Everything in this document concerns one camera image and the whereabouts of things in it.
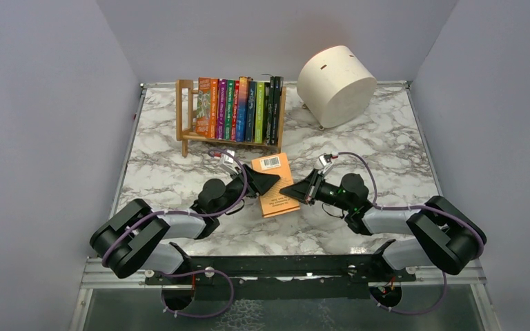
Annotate plain orange paperback book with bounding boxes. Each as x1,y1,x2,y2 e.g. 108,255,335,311
251,152,300,218

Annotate wooden dowel rack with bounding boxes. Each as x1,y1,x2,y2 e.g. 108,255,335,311
175,79,287,157

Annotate red spine paperback book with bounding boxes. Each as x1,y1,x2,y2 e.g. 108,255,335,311
230,80,239,141

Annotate purple spine paperback book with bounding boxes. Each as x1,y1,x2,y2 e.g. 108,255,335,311
216,79,228,139

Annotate green cartoon paperback book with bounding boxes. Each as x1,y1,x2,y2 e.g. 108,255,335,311
224,79,235,141

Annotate blue cover paperback book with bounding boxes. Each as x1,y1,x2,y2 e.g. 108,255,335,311
235,77,252,142

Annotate orange cartoon paperback book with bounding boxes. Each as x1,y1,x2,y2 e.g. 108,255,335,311
195,77,219,139

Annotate dark green hardcover book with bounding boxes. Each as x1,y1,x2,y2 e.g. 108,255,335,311
271,76,284,145

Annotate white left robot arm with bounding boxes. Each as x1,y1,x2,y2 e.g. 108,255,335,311
89,164,281,279

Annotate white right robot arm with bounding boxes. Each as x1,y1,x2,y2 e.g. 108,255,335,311
279,170,487,275

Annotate cream cylindrical lamp shade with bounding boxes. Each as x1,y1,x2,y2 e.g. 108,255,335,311
297,46,377,128

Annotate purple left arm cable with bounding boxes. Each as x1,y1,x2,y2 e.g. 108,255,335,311
101,148,249,275

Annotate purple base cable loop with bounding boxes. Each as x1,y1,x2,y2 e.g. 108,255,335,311
160,268,236,320

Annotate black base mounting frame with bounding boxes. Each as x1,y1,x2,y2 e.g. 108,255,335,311
143,253,415,301

